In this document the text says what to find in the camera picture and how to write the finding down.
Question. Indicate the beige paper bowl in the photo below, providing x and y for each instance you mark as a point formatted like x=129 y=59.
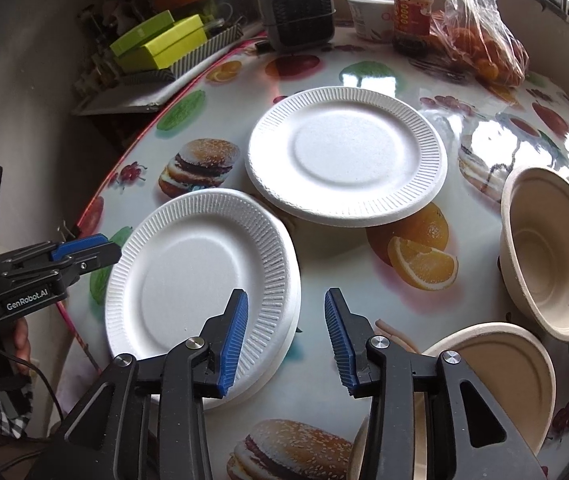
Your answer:
x=504 y=385
x=539 y=260

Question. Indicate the plastic bag of oranges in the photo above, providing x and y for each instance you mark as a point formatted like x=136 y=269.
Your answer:
x=489 y=55

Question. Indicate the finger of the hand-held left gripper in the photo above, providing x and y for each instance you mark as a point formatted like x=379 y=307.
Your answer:
x=99 y=257
x=79 y=246

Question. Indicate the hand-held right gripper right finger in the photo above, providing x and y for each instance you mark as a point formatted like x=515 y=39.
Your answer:
x=337 y=340

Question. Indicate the grey flat board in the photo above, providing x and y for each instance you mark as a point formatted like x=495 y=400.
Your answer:
x=129 y=97

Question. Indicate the striped box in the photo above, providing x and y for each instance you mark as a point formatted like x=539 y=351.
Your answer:
x=204 y=50

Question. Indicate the yellow-green box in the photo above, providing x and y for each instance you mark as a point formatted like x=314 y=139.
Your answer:
x=174 y=42

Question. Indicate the dark green box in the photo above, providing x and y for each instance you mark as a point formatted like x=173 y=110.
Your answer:
x=139 y=35

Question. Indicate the white paper cup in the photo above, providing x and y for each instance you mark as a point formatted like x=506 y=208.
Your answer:
x=369 y=15

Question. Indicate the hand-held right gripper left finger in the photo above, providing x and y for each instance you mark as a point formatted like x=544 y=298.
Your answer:
x=234 y=340

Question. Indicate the red label jar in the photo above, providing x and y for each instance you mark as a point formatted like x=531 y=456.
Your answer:
x=412 y=15

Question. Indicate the small grey heater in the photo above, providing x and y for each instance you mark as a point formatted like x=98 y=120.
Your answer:
x=294 y=10

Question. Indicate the fruit print tablecloth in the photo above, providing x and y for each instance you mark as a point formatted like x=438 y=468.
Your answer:
x=324 y=260

